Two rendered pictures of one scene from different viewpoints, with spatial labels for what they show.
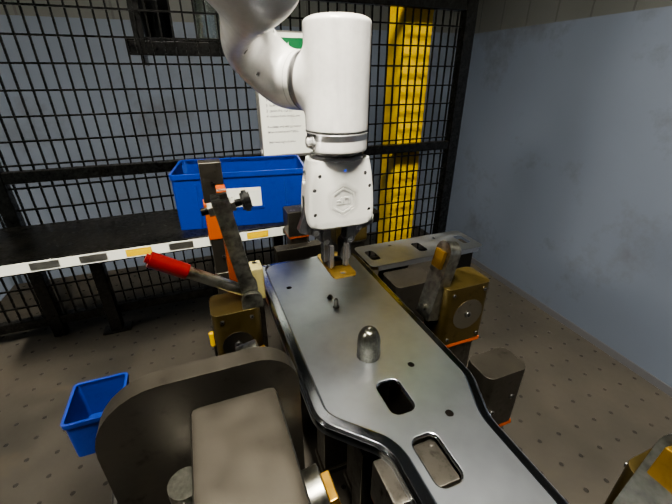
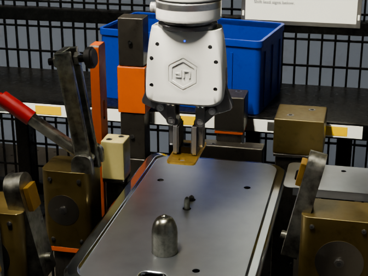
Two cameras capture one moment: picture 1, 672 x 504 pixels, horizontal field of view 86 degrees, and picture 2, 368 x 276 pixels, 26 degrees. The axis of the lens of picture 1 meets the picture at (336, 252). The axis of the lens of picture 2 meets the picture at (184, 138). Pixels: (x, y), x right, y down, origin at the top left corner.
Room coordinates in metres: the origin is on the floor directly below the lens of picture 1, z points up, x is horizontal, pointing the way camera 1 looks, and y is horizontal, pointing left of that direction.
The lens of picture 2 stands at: (-0.32, -0.55, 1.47)
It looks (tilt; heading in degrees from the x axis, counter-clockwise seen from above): 20 degrees down; 34
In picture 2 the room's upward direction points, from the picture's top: straight up
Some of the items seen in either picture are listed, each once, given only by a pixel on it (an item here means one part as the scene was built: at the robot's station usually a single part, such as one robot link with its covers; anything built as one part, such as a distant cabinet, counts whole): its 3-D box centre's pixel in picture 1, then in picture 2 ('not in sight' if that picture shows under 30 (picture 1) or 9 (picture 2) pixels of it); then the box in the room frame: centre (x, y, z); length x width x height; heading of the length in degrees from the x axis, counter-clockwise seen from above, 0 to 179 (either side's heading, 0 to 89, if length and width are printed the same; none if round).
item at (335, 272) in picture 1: (335, 261); (187, 149); (0.51, 0.00, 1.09); 0.08 x 0.04 x 0.01; 21
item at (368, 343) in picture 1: (368, 345); (164, 239); (0.39, -0.05, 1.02); 0.03 x 0.03 x 0.07
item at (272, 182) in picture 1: (243, 189); (193, 59); (0.88, 0.23, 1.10); 0.30 x 0.17 x 0.13; 103
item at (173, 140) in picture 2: (321, 247); (169, 126); (0.50, 0.02, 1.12); 0.03 x 0.03 x 0.07; 21
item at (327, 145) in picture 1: (335, 141); (186, 9); (0.51, 0.00, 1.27); 0.09 x 0.08 x 0.03; 111
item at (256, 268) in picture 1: (261, 348); (119, 248); (0.54, 0.14, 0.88); 0.04 x 0.04 x 0.37; 21
